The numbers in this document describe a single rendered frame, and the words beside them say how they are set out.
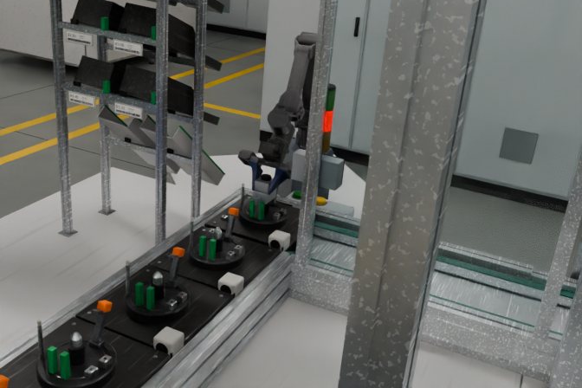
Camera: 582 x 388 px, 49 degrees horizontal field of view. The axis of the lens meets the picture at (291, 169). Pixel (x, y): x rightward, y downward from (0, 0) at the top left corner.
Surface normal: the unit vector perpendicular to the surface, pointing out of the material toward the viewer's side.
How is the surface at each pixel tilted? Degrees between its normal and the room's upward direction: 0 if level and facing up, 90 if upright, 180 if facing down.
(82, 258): 0
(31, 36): 90
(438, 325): 90
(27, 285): 0
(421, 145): 90
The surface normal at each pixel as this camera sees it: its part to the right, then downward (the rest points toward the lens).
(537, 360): -0.42, 0.31
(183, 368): 0.08, -0.92
